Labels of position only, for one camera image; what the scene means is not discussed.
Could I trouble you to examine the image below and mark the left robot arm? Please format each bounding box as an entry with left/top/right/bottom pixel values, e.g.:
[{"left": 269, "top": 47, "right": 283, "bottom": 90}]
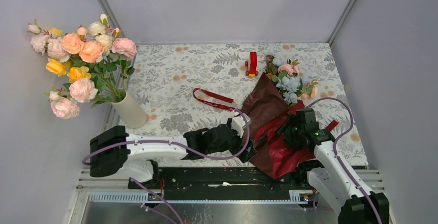
[{"left": 83, "top": 124, "right": 249, "bottom": 188}]

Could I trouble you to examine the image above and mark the brown and red wrapping paper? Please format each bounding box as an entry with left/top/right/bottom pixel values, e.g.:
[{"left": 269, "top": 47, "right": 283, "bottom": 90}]
[{"left": 241, "top": 74, "right": 316, "bottom": 179}]

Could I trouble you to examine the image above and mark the red ribbon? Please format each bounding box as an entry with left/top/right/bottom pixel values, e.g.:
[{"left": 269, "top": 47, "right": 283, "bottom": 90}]
[{"left": 192, "top": 88, "right": 235, "bottom": 111}]

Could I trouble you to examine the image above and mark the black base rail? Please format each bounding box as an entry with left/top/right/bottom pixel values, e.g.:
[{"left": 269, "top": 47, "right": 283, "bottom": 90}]
[{"left": 141, "top": 167, "right": 316, "bottom": 198}]

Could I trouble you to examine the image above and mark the brown paper bouquet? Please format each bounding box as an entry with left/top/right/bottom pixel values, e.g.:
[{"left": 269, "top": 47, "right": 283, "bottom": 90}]
[{"left": 265, "top": 55, "right": 318, "bottom": 106}]

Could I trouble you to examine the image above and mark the red toy block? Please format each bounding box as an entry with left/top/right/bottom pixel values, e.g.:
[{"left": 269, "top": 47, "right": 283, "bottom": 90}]
[{"left": 244, "top": 51, "right": 259, "bottom": 77}]

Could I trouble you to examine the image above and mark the floral patterned table mat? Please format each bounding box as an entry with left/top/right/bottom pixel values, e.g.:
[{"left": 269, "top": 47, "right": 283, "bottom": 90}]
[{"left": 128, "top": 43, "right": 368, "bottom": 166}]

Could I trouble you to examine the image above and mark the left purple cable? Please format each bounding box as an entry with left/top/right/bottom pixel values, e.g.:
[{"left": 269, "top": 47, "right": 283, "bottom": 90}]
[{"left": 82, "top": 108, "right": 251, "bottom": 224}]

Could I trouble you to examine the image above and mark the slotted white cable duct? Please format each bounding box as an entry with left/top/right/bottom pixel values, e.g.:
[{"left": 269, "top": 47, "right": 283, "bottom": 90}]
[{"left": 89, "top": 190, "right": 312, "bottom": 204}]

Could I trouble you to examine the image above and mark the pastel rose bunch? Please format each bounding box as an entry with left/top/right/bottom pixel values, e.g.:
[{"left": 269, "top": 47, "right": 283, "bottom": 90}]
[{"left": 28, "top": 14, "right": 138, "bottom": 119}]

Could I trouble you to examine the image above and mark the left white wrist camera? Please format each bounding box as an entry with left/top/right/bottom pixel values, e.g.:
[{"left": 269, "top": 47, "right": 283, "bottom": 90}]
[{"left": 231, "top": 113, "right": 252, "bottom": 138}]

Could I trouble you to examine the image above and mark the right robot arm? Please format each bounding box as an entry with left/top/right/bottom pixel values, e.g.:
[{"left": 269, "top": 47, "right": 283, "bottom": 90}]
[{"left": 276, "top": 108, "right": 390, "bottom": 223}]

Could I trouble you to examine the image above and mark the purple cable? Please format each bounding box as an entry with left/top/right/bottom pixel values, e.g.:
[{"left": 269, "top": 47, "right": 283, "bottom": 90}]
[
  {"left": 306, "top": 98, "right": 384, "bottom": 224},
  {"left": 82, "top": 108, "right": 251, "bottom": 224}
]

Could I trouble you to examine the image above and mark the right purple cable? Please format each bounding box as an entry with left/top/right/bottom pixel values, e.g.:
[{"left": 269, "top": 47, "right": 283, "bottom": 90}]
[{"left": 306, "top": 98, "right": 384, "bottom": 224}]

